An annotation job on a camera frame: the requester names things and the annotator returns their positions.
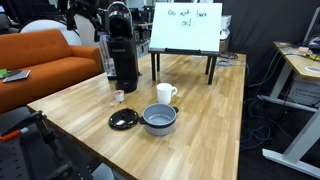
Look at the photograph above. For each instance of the grey pot with black handles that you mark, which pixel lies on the grey pot with black handles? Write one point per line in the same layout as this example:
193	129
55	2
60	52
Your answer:
159	119

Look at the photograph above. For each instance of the whiteboard on black stand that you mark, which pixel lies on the whiteboard on black stand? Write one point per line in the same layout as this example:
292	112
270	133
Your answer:
185	29

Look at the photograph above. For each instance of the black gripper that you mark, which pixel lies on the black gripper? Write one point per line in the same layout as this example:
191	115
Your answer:
88	9

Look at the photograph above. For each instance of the black coffeemaker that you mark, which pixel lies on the black coffeemaker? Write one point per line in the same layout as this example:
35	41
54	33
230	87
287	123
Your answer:
117	23

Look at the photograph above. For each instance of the orange sofa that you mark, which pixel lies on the orange sofa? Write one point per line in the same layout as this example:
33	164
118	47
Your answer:
53	64

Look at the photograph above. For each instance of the black clamp stand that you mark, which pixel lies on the black clamp stand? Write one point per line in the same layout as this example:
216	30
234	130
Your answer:
30	150

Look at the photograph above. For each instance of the white ceramic mug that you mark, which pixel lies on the white ceramic mug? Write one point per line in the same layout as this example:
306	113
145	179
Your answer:
165	92

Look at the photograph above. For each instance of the black round pot lid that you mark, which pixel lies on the black round pot lid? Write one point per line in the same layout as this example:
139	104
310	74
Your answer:
123	119

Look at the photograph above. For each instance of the orange-lidded coffee pod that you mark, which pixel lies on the orange-lidded coffee pod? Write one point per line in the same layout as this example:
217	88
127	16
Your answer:
119	95

